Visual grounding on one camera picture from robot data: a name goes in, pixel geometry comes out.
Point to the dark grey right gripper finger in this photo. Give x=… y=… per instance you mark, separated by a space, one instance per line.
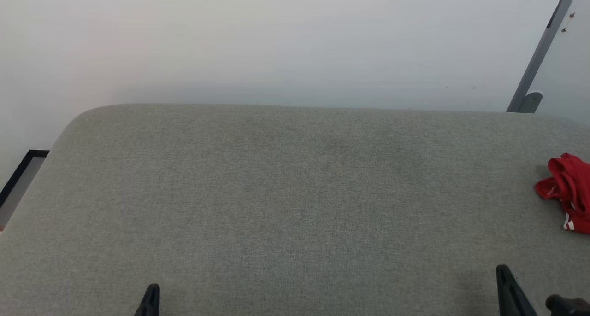
x=512 y=295

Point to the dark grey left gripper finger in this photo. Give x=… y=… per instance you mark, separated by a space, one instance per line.
x=150 y=303

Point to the red and white shirt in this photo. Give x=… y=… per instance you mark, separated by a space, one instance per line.
x=571 y=187

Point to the grey fabric sofa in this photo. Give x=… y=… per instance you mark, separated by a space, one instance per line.
x=276 y=205

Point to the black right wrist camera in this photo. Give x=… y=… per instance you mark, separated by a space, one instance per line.
x=567 y=307

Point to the grey round post bracket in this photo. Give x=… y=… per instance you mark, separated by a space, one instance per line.
x=531 y=102

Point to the grey metal frame post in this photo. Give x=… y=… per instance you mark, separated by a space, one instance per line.
x=544 y=44

